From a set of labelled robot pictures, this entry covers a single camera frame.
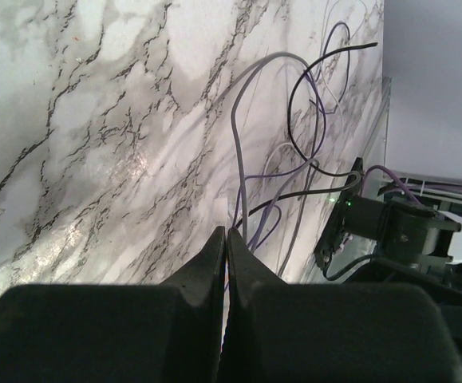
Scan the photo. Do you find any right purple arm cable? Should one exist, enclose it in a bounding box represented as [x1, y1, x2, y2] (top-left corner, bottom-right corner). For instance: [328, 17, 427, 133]
[357, 164, 462, 200]

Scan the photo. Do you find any translucent white zip tie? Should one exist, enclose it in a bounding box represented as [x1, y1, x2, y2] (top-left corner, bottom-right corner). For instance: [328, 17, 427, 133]
[215, 197, 230, 324]

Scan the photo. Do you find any black thin wire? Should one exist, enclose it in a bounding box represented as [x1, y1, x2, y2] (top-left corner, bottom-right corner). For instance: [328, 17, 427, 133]
[246, 41, 380, 219]

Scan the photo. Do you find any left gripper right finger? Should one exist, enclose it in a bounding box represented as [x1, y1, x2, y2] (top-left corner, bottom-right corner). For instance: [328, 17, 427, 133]
[219, 229, 462, 382]

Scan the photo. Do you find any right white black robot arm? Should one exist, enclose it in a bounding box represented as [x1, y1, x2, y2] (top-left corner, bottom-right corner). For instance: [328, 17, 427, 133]
[314, 158, 462, 357]

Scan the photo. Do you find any purple thin wire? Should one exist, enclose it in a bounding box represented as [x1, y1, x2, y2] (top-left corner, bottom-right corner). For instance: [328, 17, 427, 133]
[230, 22, 352, 252]

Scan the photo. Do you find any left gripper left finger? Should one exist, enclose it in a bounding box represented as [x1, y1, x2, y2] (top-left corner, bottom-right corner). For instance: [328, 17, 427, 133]
[0, 227, 225, 382]

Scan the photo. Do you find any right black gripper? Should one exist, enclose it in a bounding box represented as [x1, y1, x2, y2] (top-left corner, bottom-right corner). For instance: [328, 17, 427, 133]
[313, 157, 364, 271]

